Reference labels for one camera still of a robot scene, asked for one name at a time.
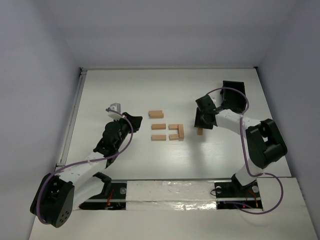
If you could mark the silver tape strip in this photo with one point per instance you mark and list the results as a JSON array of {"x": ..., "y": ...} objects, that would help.
[{"x": 170, "y": 195}]

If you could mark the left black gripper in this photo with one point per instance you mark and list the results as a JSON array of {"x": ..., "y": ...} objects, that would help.
[{"x": 129, "y": 122}]

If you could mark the aluminium side rail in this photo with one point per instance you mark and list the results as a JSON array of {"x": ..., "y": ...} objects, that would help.
[{"x": 67, "y": 137}]

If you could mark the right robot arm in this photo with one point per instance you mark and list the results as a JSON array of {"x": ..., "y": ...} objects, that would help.
[{"x": 261, "y": 140}]

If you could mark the wooden block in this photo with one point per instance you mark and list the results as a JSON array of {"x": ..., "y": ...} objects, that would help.
[
  {"x": 199, "y": 131},
  {"x": 156, "y": 114},
  {"x": 181, "y": 134},
  {"x": 173, "y": 126},
  {"x": 173, "y": 137},
  {"x": 159, "y": 137},
  {"x": 159, "y": 126}
]

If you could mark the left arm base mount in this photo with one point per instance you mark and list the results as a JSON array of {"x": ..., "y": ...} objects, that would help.
[{"x": 112, "y": 197}]

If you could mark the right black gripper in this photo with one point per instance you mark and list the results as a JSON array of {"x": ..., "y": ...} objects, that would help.
[{"x": 203, "y": 121}]

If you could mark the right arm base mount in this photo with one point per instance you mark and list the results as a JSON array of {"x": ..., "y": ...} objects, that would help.
[{"x": 229, "y": 198}]

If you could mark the black plastic bin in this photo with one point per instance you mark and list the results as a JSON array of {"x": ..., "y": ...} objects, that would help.
[{"x": 232, "y": 99}]

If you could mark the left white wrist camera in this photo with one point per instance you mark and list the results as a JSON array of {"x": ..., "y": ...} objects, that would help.
[{"x": 115, "y": 109}]

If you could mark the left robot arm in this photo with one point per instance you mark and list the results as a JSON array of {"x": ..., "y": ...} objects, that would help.
[{"x": 71, "y": 185}]

